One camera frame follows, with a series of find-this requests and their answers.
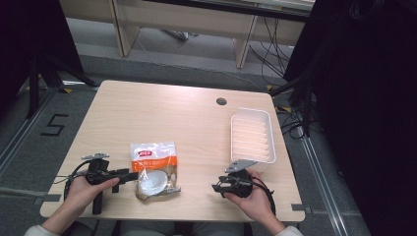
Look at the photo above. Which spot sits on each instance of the person's left hand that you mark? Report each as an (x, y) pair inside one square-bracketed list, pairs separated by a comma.
[(82, 193)]

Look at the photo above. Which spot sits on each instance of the black curtain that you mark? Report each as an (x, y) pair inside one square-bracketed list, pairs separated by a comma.
[(367, 108), (29, 36)]

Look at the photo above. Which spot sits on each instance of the grey tape strip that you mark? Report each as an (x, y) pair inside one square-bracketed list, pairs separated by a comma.
[(301, 207), (47, 198)]

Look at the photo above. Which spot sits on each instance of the clear snack bag orange label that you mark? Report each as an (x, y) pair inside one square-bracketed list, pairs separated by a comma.
[(154, 170)]

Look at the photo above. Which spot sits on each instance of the light wooden desk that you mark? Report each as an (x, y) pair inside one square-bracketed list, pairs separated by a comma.
[(183, 18)]

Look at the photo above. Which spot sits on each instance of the black tripod stand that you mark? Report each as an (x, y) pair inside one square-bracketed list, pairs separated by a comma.
[(46, 75), (305, 95)]

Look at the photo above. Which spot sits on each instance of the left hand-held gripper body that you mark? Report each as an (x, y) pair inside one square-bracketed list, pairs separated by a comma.
[(97, 172)]

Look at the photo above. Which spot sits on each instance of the person's right hand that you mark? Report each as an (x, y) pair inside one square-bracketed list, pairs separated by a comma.
[(254, 201)]

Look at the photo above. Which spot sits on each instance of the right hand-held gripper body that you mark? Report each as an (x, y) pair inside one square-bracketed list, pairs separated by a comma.
[(241, 183)]

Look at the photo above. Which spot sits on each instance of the metal floor rail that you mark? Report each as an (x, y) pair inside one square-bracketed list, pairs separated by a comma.
[(323, 183), (23, 134)]

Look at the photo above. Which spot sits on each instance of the white plastic tray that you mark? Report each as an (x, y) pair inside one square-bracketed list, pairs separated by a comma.
[(252, 136)]

